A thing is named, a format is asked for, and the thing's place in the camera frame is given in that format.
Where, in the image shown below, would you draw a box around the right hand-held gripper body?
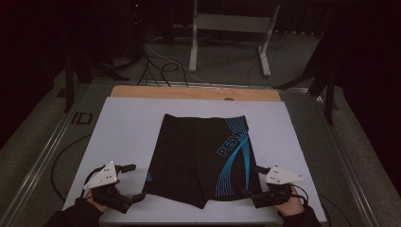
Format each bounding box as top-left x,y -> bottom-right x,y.
252,165 -> 305,209

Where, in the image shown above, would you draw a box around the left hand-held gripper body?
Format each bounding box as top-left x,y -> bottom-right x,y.
82,161 -> 133,215

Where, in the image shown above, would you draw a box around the black shorts with blue stripes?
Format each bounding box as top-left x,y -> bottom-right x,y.
142,113 -> 263,210

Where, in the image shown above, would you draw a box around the person's left hand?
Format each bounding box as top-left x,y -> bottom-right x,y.
84,192 -> 110,213

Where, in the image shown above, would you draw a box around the person's right hand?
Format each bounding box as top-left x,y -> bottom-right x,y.
273,186 -> 305,218

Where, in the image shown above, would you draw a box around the white table mat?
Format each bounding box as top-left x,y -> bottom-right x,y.
62,96 -> 327,223

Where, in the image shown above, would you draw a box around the black tripod stand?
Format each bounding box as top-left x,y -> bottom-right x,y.
273,31 -> 340,126
56,46 -> 131,114

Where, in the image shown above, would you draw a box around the left hand-held gripper cable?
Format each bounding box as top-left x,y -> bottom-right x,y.
80,164 -> 107,200

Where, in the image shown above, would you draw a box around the hand-held gripper cable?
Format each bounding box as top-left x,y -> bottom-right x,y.
80,164 -> 107,200
291,183 -> 310,206

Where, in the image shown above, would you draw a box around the right hand-held gripper cable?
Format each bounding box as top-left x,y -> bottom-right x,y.
291,183 -> 310,206

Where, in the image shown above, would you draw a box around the metal floor rail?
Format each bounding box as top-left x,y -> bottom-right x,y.
138,79 -> 310,94
0,83 -> 93,227
310,91 -> 379,227

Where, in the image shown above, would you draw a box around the bundle of black floor cables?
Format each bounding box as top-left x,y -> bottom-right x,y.
136,41 -> 190,88

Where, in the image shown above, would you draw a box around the white floor cable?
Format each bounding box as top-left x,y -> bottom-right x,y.
144,42 -> 209,84

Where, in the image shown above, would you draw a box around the white metal stand frame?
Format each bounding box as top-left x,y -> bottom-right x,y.
188,0 -> 282,79

